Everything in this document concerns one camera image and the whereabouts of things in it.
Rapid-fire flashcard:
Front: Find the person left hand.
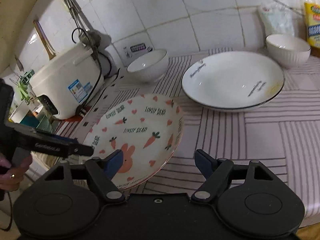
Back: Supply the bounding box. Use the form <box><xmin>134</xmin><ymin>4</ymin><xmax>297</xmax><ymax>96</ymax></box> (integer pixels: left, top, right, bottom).
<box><xmin>0</xmin><ymin>154</ymin><xmax>33</xmax><ymax>192</ymax></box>

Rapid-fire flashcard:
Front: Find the wooden spatula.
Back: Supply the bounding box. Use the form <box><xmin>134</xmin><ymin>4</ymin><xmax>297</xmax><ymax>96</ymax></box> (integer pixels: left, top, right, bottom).
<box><xmin>33</xmin><ymin>19</ymin><xmax>56</xmax><ymax>60</ymax></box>

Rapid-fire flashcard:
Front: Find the pink bunny carrot plate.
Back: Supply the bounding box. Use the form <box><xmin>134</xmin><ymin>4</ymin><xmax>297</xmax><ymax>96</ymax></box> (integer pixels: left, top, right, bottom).
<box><xmin>83</xmin><ymin>94</ymin><xmax>184</xmax><ymax>190</ymax></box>

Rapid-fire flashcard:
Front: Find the cooking wine bottle yellow label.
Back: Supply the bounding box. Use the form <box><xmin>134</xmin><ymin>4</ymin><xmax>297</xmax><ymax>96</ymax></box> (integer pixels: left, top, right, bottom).
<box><xmin>304</xmin><ymin>2</ymin><xmax>320</xmax><ymax>57</ymax></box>

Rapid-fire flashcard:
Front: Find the striped table cloth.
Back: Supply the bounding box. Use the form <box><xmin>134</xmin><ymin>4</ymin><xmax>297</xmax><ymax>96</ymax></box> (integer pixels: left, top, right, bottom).
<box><xmin>55</xmin><ymin>49</ymin><xmax>319</xmax><ymax>226</ymax></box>

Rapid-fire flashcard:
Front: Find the white bowl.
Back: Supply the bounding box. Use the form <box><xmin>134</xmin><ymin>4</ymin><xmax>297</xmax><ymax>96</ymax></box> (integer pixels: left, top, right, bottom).
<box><xmin>266</xmin><ymin>34</ymin><xmax>311</xmax><ymax>69</ymax></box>
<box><xmin>127</xmin><ymin>49</ymin><xmax>169</xmax><ymax>83</ymax></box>

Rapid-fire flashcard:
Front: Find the white rice cooker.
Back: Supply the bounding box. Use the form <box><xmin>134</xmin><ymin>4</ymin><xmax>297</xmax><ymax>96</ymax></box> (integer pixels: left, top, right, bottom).
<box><xmin>29</xmin><ymin>43</ymin><xmax>103</xmax><ymax>120</ymax></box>

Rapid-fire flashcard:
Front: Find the white plate with sun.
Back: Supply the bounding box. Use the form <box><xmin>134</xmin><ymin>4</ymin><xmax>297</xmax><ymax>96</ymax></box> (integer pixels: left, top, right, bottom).
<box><xmin>182</xmin><ymin>51</ymin><xmax>285</xmax><ymax>112</ymax></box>

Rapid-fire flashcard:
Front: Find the white plastic bag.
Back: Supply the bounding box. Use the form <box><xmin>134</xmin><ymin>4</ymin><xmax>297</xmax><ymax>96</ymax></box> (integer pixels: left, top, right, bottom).
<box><xmin>258</xmin><ymin>2</ymin><xmax>295</xmax><ymax>36</ymax></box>

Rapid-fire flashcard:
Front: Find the hanging metal utensil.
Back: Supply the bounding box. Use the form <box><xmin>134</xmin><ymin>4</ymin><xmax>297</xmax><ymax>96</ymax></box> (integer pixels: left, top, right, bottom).
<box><xmin>62</xmin><ymin>0</ymin><xmax>101</xmax><ymax>57</ymax></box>

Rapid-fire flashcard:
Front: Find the green cup basket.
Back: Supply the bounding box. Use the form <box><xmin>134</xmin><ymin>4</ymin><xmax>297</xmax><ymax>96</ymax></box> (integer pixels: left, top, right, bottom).
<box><xmin>20</xmin><ymin>114</ymin><xmax>53</xmax><ymax>133</ymax></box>

